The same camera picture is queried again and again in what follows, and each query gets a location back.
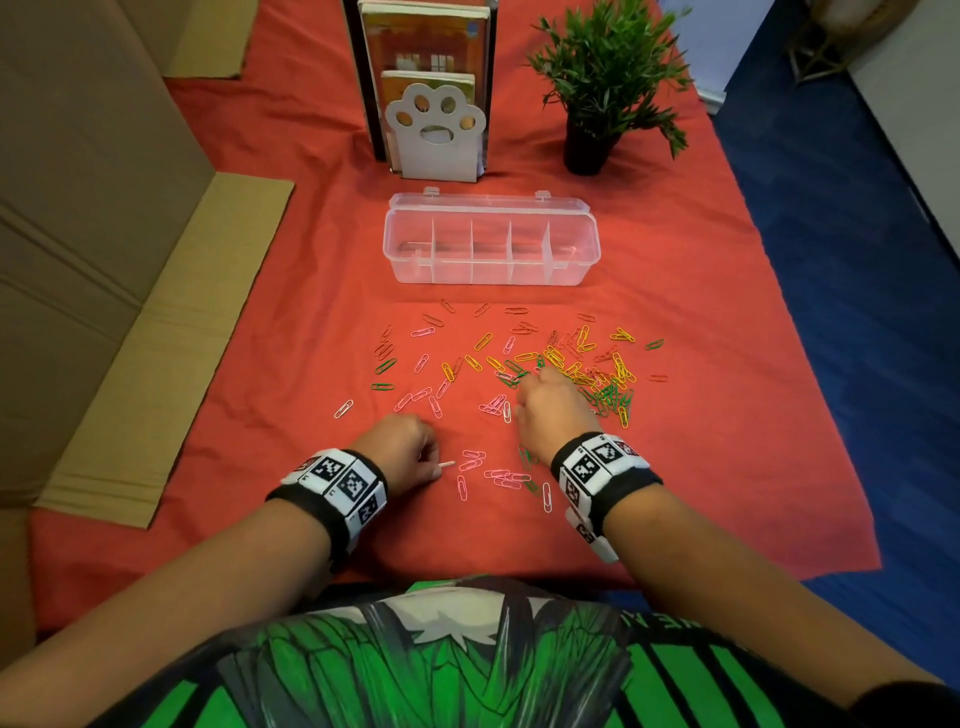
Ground black plant pot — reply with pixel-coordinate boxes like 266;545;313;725
563;112;621;178

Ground red tablecloth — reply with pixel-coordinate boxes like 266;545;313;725
30;0;883;636

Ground clear plastic compartment box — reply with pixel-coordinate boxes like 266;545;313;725
382;187;602;288

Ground wicker stand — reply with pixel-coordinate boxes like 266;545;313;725
786;0;921;84

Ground person's right forearm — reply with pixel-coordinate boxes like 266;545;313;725
602;483;943;711

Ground white cabinet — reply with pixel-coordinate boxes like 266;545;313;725
847;0;960;261

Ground person's right hand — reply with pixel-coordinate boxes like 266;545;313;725
513;365;603;467

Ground white paw bookend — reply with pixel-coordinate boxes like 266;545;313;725
384;82;489;184

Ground small yellow book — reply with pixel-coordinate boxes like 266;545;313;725
379;69;478;115

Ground black book holder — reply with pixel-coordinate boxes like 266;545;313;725
342;0;501;178

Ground person's left forearm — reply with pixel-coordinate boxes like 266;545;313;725
0;498;336;728

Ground green black printed shirt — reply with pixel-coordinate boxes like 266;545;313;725
88;575;960;728

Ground black marker wristband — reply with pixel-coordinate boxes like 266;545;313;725
265;448;390;573
550;432;664;564

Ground person's left hand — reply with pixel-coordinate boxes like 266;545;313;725
351;412;444;499

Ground large orange book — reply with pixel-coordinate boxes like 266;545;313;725
357;0;492;163

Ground scattered coloured paper clips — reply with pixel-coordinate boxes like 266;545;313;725
333;297;669;516

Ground large cardboard box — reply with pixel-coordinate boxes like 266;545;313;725
0;0;296;531

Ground green artificial plant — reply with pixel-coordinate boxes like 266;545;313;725
526;0;693;159

